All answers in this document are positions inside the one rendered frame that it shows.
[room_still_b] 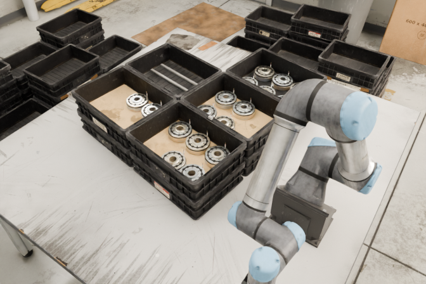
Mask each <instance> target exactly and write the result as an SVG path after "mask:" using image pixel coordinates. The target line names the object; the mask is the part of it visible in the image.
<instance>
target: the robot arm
mask: <svg viewBox="0 0 426 284"><path fill-rule="evenodd" d="M377 115H378V105H377V102H376V100H375V99H374V98H372V97H371V96H368V95H366V94H365V93H362V92H359V91H354V90H352V89H348V88H346V87H342V86H339V85H336V84H333V83H331V82H327V81H324V80H322V79H308V80H305V81H302V82H300V83H298V84H297V85H295V86H294V87H293V88H291V89H290V90H289V91H288V92H287V93H286V94H285V95H284V96H283V97H282V99H281V100H280V102H279V103H278V105H277V107H276V110H275V111H274V114H273V116H274V119H275V121H274V124H273V126H272V129H271V132H270V133H269V136H268V139H267V141H266V144H265V146H264V149H263V151H262V154H261V156H260V159H259V161H258V163H257V166H256V168H255V171H254V174H253V176H252V179H251V181H250V184H249V186H248V188H247V191H246V193H245V196H244V198H243V201H237V202H235V203H234V204H233V205H232V208H230V210H229V212H228V221H229V223H230V224H232V225H233V226H234V227H236V228H237V230H238V231H241V232H243V233H245V234H246V235H247V236H249V237H251V238H252V239H253V240H255V241H256V242H257V243H259V244H261V245H262V246H263V247H259V248H257V249H255V250H254V251H253V252H252V255H251V257H250V260H249V263H248V273H247V275H246V276H245V278H244V279H243V281H242V282H241V284H276V279H277V277H278V275H279V274H280V273H281V272H282V271H283V269H284V268H285V266H286V265H287V264H288V263H289V262H290V260H291V259H292V258H293V256H294V255H295V254H296V253H297V252H298V251H299V249H300V248H301V246H302V245H303V243H304V242H305V240H306V236H305V233H304V231H303V230H302V228H301V227H300V226H299V225H297V224H296V223H294V222H290V221H287V222H285V223H284V224H282V225H280V224H278V223H276V222H275V221H273V220H272V219H270V218H268V217H267V216H265V214H266V211H267V209H268V206H269V203H270V201H271V199H272V197H273V194H274V191H275V189H276V187H277V185H278V182H279V180H280V178H281V175H282V173H283V170H284V168H285V166H286V163H287V161H288V158H289V156H290V154H291V151H292V149H293V147H294V144H295V142H296V139H297V137H298V135H299V133H300V130H301V129H303V128H306V126H307V123H308V121H310V122H312V123H315V124H317V125H319V126H322V127H324V128H325V130H326V133H327V135H328V136H329V137H330V138H331V139H332V140H333V141H332V140H330V139H326V138H321V137H314V138H313V139H312V140H311V142H310V144H309V145H308V146H307V150H306V152H305V154H304V156H303V159H302V161H301V163H300V165H299V168H298V169H297V172H296V173H295V174H294V175H293V176H292V177H291V178H290V179H289V180H288V181H287V182H286V184H285V187H284V189H286V190H287V191H289V192H290V193H292V194H293V195H295V196H297V197H299V198H301V199H303V200H305V201H307V202H310V203H313V204H315V205H318V206H323V204H324V202H325V194H326V185H327V183H328V180H329V179H332V180H335V181H337V182H339V183H341V184H343V185H345V186H348V187H350V188H352V189H354V190H356V191H357V192H358V193H362V194H364V195H367V194H369V192H370V191H371V190H372V188H373V187H374V185H375V183H376V181H377V179H378V177H379V175H380V173H381V171H382V166H381V165H380V164H379V163H378V162H374V160H373V158H372V156H371V155H370V154H369V153H368V150H367V145H366V138H367V137H368V136H369V135H370V133H371V132H372V130H373V128H374V126H375V123H376V121H377Z"/></svg>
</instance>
